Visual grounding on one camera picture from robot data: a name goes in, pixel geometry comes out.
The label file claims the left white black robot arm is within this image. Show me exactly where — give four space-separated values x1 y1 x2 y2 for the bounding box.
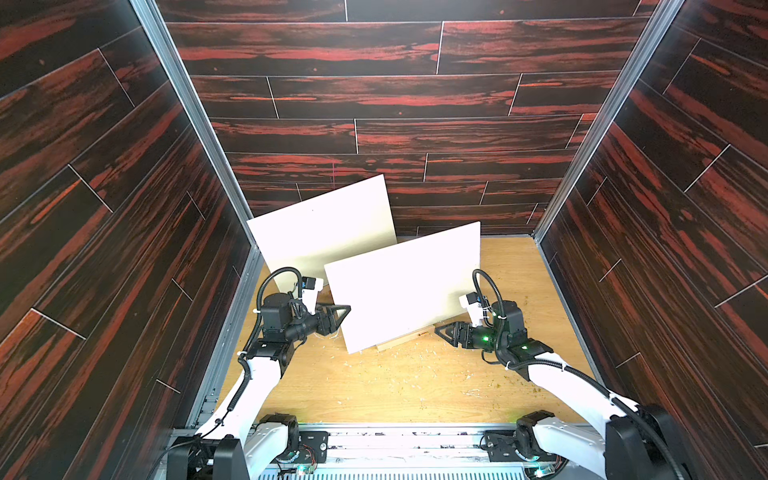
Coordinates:
165 293 351 479

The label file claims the metal base rail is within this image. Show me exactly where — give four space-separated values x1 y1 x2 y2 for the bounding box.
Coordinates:
155 423 661 480

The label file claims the small wooden easel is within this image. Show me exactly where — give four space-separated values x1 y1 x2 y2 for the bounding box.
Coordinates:
376 326 433 352

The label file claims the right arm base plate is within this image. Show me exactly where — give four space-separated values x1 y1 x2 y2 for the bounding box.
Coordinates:
480 428 560 463

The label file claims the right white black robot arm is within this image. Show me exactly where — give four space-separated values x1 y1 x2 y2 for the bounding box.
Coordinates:
435 294 698 479

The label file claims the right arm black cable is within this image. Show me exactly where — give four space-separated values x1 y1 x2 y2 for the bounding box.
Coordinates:
471 268 685 480

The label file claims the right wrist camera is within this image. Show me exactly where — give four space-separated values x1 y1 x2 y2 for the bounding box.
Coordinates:
459 292 486 327

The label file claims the white wooden board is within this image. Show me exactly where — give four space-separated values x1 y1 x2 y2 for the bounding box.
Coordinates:
247 175 397 289
325 222 481 354

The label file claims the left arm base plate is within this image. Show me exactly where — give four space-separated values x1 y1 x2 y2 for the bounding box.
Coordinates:
272 430 330 465

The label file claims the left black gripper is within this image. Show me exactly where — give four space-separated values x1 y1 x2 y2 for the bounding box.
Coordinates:
282 301 349 344

